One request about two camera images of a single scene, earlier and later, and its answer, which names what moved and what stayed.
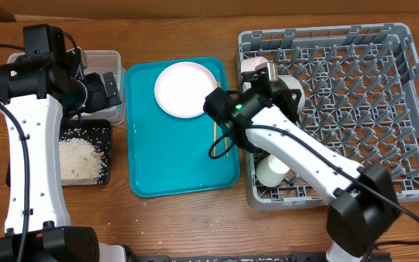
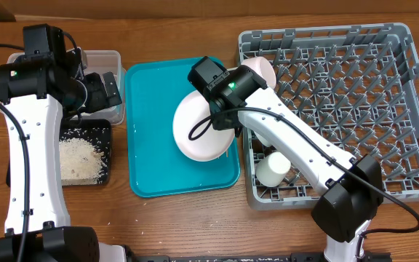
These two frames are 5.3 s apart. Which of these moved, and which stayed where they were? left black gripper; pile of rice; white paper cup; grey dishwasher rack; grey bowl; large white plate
Moved: grey bowl; large white plate
Stayed: pile of rice; grey dishwasher rack; left black gripper; white paper cup
